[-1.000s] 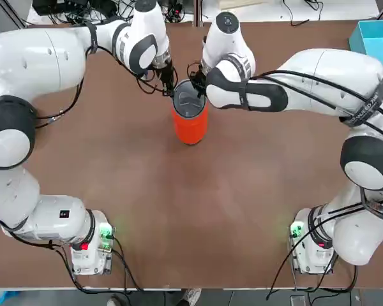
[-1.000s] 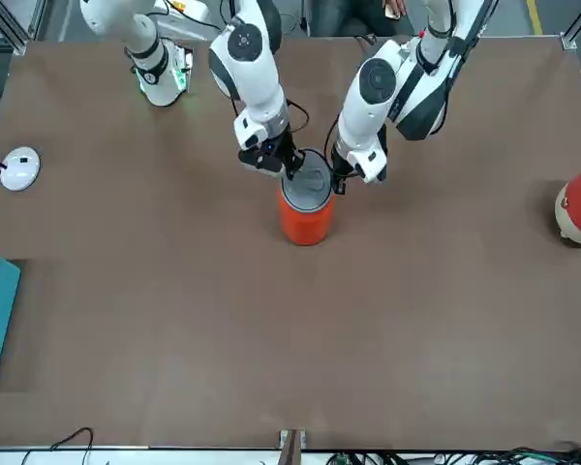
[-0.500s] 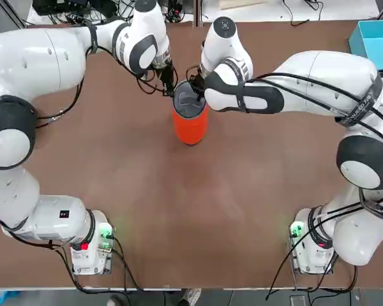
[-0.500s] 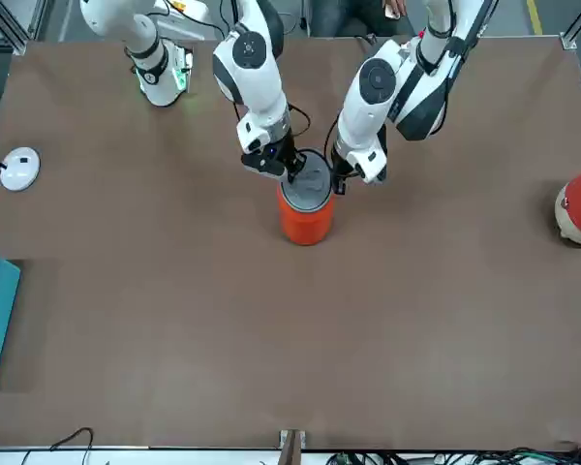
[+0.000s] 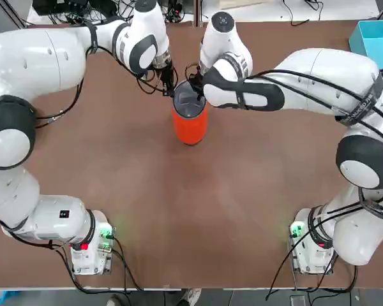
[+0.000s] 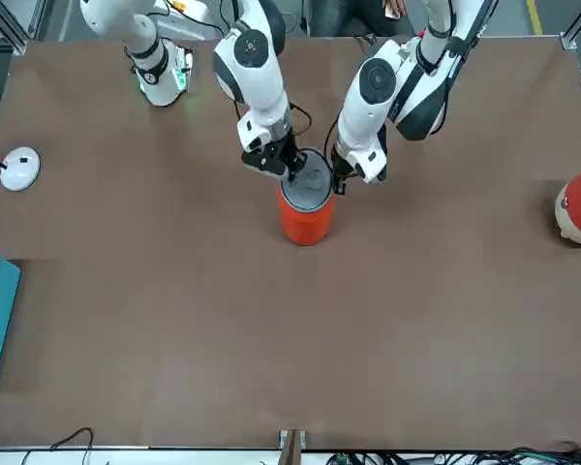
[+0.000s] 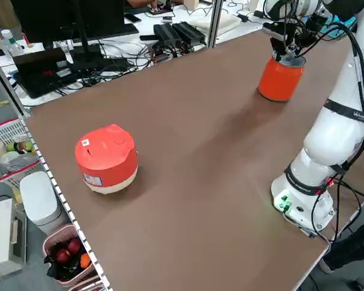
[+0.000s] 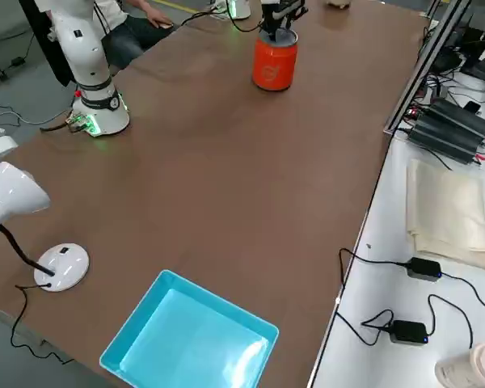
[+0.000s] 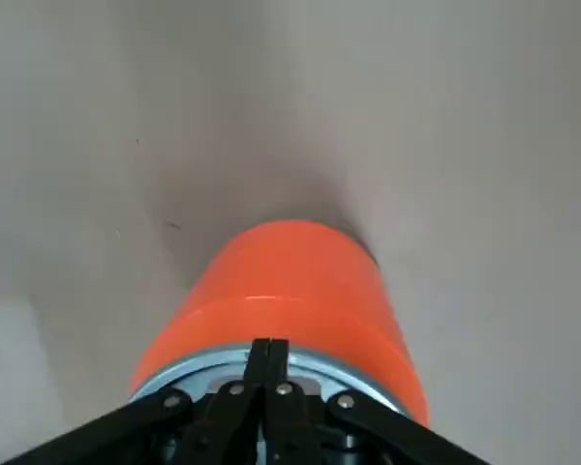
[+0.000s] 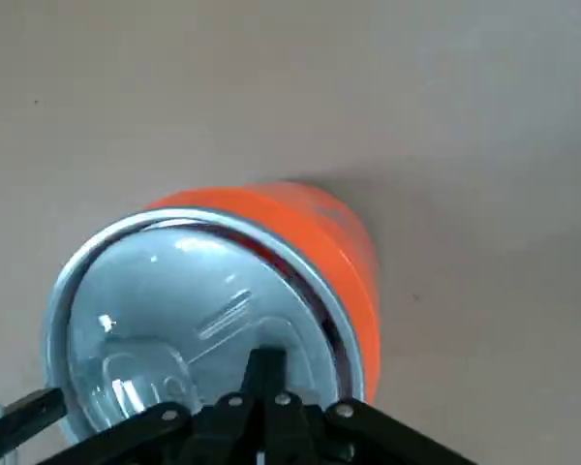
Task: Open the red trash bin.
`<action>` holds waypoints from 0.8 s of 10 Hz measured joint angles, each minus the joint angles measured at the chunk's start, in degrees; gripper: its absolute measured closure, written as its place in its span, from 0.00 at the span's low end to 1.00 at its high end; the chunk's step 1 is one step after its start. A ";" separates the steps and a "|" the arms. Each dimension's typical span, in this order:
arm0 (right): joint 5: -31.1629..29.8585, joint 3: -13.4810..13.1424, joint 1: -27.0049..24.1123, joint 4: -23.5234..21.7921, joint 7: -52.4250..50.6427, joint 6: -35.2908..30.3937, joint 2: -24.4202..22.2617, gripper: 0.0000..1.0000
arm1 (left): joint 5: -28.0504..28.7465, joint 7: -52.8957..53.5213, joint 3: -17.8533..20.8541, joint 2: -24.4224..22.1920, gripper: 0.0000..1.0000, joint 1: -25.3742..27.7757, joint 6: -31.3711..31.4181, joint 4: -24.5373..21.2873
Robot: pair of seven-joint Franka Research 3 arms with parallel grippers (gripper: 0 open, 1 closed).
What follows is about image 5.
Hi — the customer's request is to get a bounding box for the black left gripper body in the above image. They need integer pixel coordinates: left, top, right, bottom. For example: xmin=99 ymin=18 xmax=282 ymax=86
xmin=158 ymin=62 xmax=179 ymax=86

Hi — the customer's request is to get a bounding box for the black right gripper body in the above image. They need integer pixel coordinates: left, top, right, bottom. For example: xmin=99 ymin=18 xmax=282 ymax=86
xmin=190 ymin=70 xmax=206 ymax=91

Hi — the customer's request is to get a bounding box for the teal open box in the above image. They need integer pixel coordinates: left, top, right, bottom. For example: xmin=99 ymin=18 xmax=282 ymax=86
xmin=348 ymin=20 xmax=383 ymax=70

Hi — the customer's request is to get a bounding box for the pale flat board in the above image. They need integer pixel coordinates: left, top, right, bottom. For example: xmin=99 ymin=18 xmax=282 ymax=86
xmin=218 ymin=0 xmax=266 ymax=10

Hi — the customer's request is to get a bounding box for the black electronic box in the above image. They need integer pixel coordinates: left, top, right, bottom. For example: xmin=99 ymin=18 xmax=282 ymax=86
xmin=31 ymin=0 xmax=90 ymax=15

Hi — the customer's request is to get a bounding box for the person's foot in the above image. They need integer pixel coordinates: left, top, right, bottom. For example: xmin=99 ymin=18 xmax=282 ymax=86
xmin=107 ymin=293 xmax=128 ymax=306
xmin=181 ymin=288 xmax=202 ymax=306

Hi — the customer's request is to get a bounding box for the blue plastic sheet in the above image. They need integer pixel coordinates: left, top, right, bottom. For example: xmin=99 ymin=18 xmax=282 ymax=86
xmin=0 ymin=289 xmax=24 ymax=306

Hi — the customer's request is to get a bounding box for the aluminium frame post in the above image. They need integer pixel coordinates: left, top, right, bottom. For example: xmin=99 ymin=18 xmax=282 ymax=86
xmin=193 ymin=0 xmax=202 ymax=28

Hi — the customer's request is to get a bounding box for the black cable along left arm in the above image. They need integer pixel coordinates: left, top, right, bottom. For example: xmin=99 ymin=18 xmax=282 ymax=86
xmin=34 ymin=47 xmax=91 ymax=128

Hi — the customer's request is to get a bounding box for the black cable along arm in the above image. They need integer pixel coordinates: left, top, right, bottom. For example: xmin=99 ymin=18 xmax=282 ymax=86
xmin=34 ymin=47 xmax=91 ymax=128
xmin=242 ymin=68 xmax=383 ymax=221

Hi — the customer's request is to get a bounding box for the black cable along right arm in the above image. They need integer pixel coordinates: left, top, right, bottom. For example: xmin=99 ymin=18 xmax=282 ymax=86
xmin=242 ymin=68 xmax=383 ymax=221

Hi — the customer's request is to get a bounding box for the black cable with connector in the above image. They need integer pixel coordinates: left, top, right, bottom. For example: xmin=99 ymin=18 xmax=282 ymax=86
xmin=280 ymin=0 xmax=324 ymax=27

